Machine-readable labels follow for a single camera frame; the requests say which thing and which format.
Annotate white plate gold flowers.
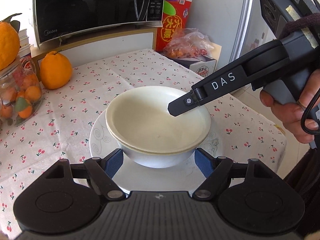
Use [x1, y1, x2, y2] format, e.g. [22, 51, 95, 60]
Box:
[89, 112, 206, 194]

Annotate cherry print tablecloth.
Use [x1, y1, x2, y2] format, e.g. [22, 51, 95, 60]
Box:
[1, 50, 286, 239]

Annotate cream bowl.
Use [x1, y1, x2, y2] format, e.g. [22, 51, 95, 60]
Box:
[109, 130, 196, 168]
[106, 86, 212, 154]

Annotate black Midea microwave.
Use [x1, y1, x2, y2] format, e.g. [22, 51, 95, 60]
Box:
[33, 0, 164, 47]

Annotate glass jar of tangerines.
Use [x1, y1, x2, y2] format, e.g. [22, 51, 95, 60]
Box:
[1, 56, 42, 126]

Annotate red gift box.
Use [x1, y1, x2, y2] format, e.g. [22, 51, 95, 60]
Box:
[155, 0, 193, 52]

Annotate black cable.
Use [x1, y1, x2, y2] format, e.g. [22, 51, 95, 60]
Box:
[299, 87, 320, 136]

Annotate large orange citrus fruit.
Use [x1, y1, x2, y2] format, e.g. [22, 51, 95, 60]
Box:
[40, 51, 73, 90]

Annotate plastic bag of fruit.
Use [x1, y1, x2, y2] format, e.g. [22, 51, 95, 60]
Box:
[163, 28, 214, 59]

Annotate citrus fruit atop jar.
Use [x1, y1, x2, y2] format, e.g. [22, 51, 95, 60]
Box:
[0, 22, 20, 70]

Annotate stack of paper cups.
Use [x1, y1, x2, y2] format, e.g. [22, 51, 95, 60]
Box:
[18, 29, 36, 73]

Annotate blue white carton box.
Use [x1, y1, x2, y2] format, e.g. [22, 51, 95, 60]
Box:
[168, 43, 222, 77]

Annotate person's right hand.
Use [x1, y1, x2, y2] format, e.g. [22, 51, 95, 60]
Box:
[260, 69, 319, 144]

